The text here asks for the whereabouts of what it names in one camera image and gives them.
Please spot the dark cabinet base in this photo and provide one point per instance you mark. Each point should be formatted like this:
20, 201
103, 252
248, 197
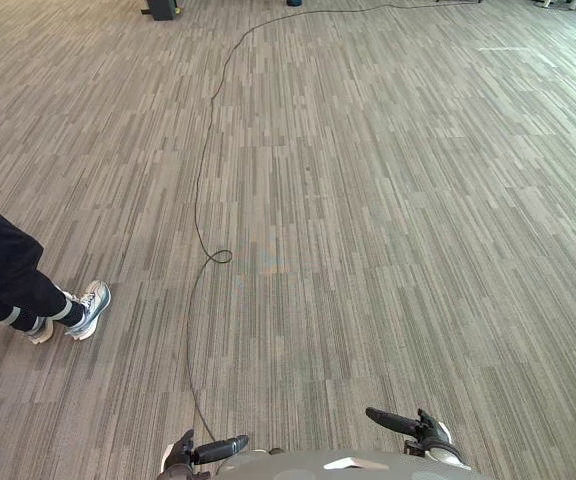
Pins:
162, 8

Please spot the person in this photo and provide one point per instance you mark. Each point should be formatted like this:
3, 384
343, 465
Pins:
15, 272

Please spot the dark blue round object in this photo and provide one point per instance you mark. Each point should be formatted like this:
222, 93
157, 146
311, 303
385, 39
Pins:
294, 2

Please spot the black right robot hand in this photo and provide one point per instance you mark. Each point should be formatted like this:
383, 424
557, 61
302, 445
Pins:
420, 429

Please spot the grey robot body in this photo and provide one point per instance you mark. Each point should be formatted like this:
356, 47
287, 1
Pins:
338, 465

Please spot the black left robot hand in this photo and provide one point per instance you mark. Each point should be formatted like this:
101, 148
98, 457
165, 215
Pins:
203, 451

